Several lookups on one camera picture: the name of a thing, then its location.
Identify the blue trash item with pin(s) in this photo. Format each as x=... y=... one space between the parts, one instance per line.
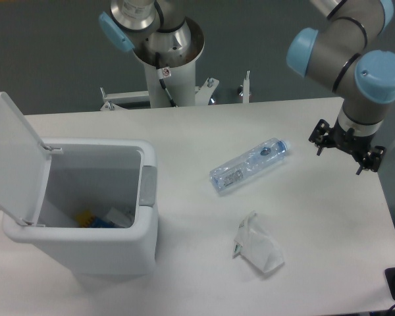
x=99 y=223

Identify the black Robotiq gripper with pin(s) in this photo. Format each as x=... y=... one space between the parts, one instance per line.
x=359 y=147

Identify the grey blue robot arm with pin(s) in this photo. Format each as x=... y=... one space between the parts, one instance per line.
x=336 y=58

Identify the white trash can lid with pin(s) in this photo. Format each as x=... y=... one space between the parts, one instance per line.
x=25 y=164

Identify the yellow trash item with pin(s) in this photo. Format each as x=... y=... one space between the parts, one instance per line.
x=85 y=219

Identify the white trash item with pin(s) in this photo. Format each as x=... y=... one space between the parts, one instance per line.
x=118 y=218

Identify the white plastic bag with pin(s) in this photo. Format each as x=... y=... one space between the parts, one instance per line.
x=254 y=242

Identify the clear plastic water bottle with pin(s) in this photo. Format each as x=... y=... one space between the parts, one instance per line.
x=239 y=170

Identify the white trash can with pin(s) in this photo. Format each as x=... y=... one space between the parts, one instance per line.
x=96 y=175

